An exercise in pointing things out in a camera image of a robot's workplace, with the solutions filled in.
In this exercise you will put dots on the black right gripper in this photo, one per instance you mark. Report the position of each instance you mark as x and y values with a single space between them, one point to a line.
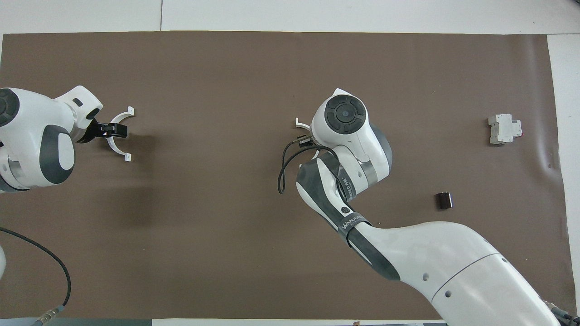
309 141

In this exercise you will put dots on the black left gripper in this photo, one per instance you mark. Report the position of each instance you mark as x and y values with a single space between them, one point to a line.
118 130

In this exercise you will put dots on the white half pipe clamp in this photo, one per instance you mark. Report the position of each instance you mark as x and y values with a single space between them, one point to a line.
118 118
302 123

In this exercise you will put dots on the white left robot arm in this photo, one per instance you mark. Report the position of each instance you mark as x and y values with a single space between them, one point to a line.
31 136

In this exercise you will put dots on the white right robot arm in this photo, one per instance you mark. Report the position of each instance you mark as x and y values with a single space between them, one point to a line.
430 258

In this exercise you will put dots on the brown table mat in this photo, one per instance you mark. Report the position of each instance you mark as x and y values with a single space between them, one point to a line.
217 249

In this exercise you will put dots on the small dark brown cylinder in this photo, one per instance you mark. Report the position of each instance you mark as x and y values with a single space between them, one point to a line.
444 200

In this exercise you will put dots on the grey circuit breaker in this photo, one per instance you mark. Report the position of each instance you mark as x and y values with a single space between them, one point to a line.
503 129

